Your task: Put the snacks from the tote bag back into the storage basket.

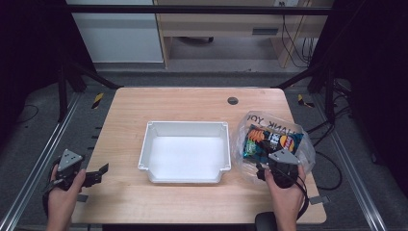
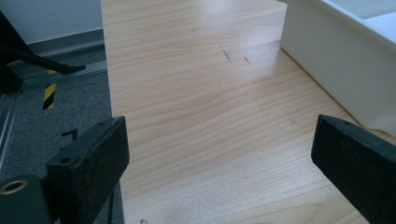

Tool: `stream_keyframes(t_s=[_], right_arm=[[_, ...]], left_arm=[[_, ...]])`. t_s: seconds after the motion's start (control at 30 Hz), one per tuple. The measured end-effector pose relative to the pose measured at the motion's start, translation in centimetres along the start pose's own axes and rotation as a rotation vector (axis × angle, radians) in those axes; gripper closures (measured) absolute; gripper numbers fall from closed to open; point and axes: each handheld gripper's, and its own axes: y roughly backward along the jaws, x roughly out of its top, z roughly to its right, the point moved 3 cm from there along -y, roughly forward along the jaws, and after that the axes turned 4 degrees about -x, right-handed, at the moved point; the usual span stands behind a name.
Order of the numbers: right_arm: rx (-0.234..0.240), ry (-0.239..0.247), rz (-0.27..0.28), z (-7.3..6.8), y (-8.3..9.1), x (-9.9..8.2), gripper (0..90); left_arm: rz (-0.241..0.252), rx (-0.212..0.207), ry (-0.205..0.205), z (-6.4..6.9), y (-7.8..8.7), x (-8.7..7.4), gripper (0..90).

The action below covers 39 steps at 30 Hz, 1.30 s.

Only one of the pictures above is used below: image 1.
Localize dark blue chip packet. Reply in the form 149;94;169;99
242;123;305;164

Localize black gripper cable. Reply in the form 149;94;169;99
275;167;310;221

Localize black hanging cables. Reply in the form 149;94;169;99
278;0;319;69

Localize black floor cable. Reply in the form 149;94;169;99
305;105;352;192

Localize black chair part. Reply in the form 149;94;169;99
254;211;279;231

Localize white plastic bin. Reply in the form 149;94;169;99
137;120;233;185

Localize black metal stand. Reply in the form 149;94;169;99
274;62;338;124
57;47;124;123

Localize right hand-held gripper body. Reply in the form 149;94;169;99
264;148;301;190

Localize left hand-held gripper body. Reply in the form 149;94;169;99
42;148;87;194

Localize white cabinet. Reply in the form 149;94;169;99
65;0;166;64

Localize light wooden desk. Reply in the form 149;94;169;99
153;0;335;69

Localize person's left hand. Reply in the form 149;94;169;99
46;164;88;223

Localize yellow black floor tape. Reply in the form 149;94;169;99
90;92;105;111
296;93;316;109

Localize aluminium floor rail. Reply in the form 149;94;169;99
0;91;83;231
313;93;389;231

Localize person's right hand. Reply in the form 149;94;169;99
264;165;307;222

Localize black horizontal frame bar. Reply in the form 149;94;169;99
63;3;335;16

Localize clear plastic bag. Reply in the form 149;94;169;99
230;110;317;186

